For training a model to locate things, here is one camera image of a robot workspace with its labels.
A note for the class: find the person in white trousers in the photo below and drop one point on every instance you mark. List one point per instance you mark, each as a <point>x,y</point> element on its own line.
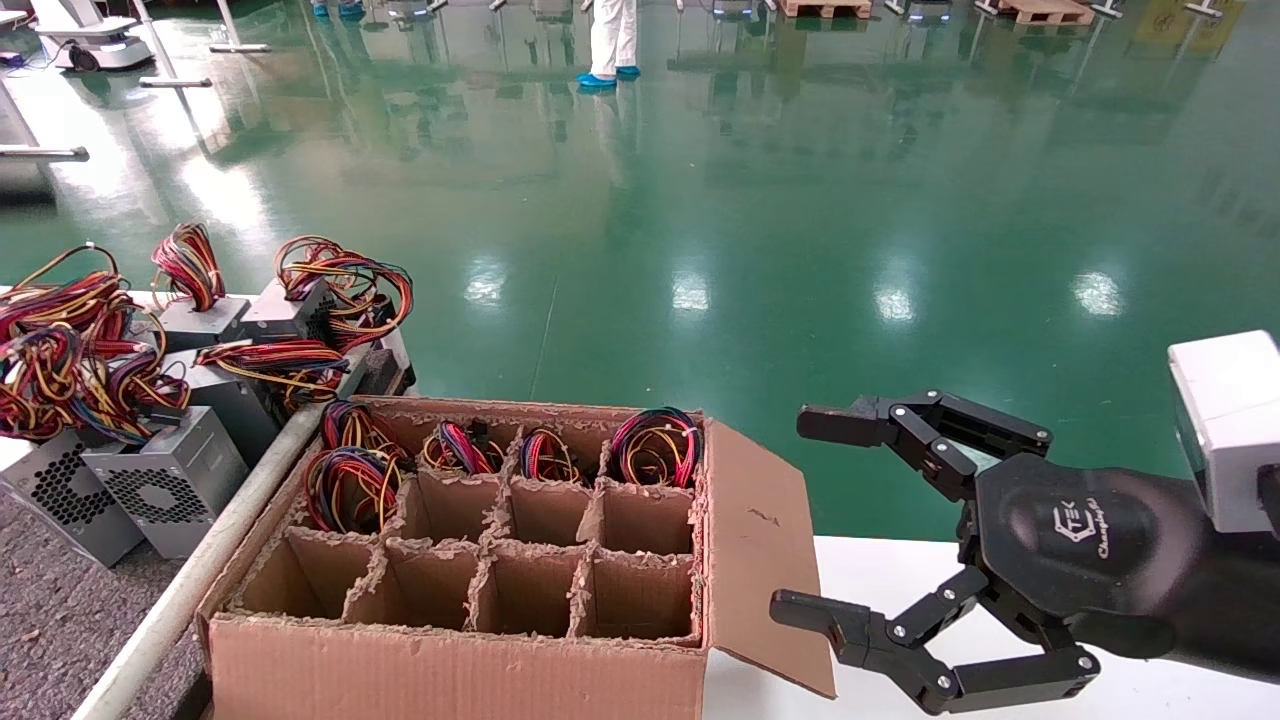
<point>612,35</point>

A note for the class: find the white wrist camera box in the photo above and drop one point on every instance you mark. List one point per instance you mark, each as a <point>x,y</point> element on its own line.
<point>1225,420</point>

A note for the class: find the cardboard box with dividers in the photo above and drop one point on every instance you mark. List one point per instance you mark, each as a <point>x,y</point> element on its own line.
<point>450,670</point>

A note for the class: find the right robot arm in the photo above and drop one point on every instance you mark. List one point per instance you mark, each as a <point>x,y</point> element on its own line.
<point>1240,600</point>

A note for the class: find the white humanoid robot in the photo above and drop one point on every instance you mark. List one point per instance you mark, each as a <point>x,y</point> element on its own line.
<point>90,45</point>

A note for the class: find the pale metal frame tube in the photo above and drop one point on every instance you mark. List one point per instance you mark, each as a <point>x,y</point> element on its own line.
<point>200,570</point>

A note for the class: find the grey speckled foam mat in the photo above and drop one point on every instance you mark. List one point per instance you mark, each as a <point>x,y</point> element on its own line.
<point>60,640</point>

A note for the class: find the black tube corner joint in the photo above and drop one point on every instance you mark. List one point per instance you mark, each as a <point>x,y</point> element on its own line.
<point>385,375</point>

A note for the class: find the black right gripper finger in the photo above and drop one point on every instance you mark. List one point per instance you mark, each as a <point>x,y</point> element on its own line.
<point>870,640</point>
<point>930,450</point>

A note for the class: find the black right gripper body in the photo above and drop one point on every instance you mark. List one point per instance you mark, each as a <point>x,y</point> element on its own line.
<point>1080,540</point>

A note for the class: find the wooden pallet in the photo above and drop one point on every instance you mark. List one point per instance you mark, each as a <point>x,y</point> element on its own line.
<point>825,8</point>
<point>1045,10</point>

